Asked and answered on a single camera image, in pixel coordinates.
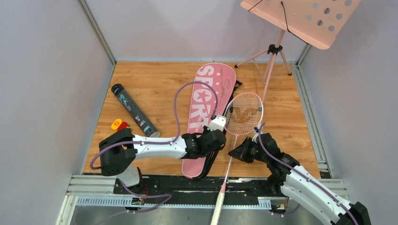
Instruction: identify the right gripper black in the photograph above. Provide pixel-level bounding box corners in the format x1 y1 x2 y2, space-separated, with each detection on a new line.
228 137 269 164

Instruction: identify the pink racket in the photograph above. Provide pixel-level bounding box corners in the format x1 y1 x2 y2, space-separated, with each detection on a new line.
210 92 264 225

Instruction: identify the pink racket bag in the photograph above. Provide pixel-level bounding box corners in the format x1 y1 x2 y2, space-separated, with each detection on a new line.
182 63 242 180

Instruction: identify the black shuttlecock tube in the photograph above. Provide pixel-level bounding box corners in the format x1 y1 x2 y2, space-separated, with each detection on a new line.
111 83 161 137

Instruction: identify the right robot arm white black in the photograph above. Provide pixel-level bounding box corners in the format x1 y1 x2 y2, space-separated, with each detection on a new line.
228 133 371 225

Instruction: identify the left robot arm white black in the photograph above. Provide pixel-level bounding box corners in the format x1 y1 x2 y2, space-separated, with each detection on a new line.
99 128 226 194

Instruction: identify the yellow red green toy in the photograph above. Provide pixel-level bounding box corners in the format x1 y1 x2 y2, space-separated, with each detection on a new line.
111 118 130 131

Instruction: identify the pink music stand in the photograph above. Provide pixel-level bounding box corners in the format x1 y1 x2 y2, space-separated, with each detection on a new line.
234 0 360 93

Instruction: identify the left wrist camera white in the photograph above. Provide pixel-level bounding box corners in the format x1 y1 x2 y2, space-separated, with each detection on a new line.
207 115 227 132

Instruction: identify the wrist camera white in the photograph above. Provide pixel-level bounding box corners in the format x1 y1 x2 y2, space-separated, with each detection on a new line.
207 115 227 132
253 123 264 138

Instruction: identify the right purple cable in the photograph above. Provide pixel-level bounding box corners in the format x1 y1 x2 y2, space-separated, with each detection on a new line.
258 122 360 225

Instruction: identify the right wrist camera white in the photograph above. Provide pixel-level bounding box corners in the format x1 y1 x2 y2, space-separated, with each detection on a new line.
253 123 264 138

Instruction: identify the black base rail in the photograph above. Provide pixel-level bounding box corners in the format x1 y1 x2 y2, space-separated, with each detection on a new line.
113 174 288 206

